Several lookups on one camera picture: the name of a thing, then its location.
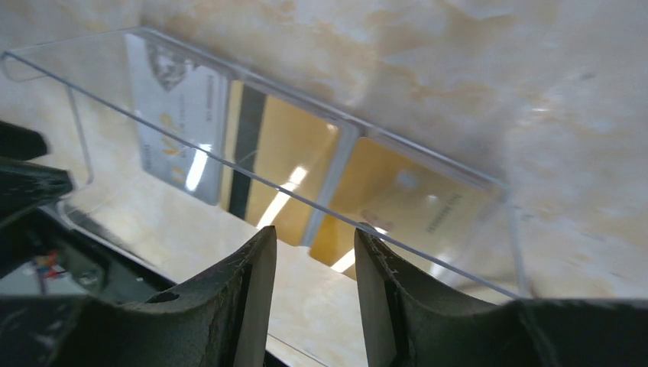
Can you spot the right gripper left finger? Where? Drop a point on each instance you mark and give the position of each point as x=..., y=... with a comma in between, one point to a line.
x=219, y=317

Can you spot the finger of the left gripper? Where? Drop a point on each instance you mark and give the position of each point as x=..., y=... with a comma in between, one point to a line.
x=25, y=185

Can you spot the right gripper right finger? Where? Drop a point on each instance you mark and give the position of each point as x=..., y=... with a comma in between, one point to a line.
x=411, y=319

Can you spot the yellow credit card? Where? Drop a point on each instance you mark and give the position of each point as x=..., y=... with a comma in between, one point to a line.
x=429, y=211

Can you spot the clear plastic card box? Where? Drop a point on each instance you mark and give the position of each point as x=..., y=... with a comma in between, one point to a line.
x=84, y=89

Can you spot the black stripe yellow card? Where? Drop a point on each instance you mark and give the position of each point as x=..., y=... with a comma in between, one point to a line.
x=284, y=153

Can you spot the white grey credit card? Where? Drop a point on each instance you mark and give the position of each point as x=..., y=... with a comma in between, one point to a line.
x=185, y=107

